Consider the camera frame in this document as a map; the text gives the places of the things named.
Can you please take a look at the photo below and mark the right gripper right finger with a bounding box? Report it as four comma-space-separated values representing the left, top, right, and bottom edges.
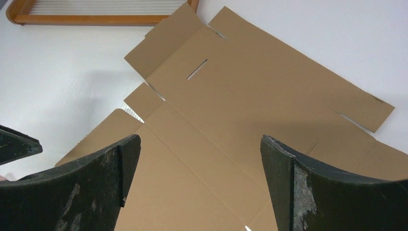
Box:
260, 135, 408, 231

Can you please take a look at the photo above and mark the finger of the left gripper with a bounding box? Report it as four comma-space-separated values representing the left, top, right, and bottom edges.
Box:
0, 125, 42, 165

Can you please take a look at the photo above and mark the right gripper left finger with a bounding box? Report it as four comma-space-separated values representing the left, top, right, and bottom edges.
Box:
0, 134, 141, 231

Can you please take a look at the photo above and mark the brown cardboard box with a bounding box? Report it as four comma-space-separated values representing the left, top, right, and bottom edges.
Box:
59, 3, 408, 231

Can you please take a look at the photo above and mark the orange wooden shelf rack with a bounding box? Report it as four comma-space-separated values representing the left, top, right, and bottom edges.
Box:
5, 0, 199, 26

